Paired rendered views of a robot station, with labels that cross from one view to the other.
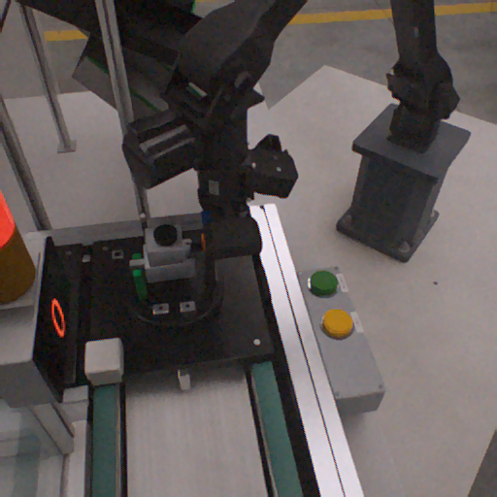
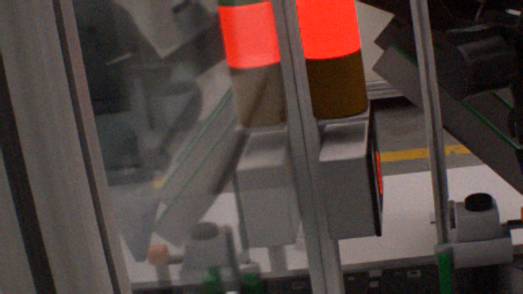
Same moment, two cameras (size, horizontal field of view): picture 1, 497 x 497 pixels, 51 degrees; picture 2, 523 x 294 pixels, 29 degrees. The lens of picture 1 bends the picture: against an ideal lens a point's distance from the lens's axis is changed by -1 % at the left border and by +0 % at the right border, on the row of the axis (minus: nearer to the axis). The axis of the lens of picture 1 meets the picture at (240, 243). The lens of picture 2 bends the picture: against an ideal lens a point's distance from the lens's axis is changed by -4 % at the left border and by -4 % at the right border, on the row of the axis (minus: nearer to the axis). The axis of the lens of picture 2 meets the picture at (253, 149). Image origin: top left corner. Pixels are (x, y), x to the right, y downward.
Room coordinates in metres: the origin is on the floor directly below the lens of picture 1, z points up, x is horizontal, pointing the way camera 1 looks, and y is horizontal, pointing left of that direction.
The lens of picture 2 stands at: (-0.57, -0.03, 1.50)
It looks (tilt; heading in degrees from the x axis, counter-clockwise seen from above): 17 degrees down; 19
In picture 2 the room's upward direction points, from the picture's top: 9 degrees counter-clockwise
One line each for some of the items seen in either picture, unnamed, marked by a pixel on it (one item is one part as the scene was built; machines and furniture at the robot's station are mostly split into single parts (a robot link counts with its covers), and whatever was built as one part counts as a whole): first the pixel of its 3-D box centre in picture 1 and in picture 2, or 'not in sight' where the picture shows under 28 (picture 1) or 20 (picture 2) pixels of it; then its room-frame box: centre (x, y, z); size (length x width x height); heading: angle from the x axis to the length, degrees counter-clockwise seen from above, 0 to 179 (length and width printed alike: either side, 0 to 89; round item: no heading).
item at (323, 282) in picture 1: (323, 284); not in sight; (0.47, -0.12, 0.96); 0.04 x 0.04 x 0.02
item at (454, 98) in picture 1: (427, 89); not in sight; (0.69, -0.28, 1.15); 0.09 x 0.07 x 0.06; 38
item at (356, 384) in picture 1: (334, 336); not in sight; (0.40, -0.13, 0.93); 0.21 x 0.07 x 0.06; 9
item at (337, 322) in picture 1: (337, 324); not in sight; (0.40, -0.13, 0.96); 0.04 x 0.04 x 0.02
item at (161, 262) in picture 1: (160, 251); (471, 229); (0.44, 0.10, 1.06); 0.08 x 0.04 x 0.07; 100
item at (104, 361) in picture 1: (105, 361); not in sight; (0.33, 0.17, 0.97); 0.05 x 0.05 x 0.04; 9
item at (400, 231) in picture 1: (398, 183); not in sight; (0.69, -0.28, 0.96); 0.15 x 0.15 x 0.20; 53
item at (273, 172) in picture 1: (266, 166); not in sight; (0.47, -0.03, 1.18); 0.07 x 0.07 x 0.06; 8
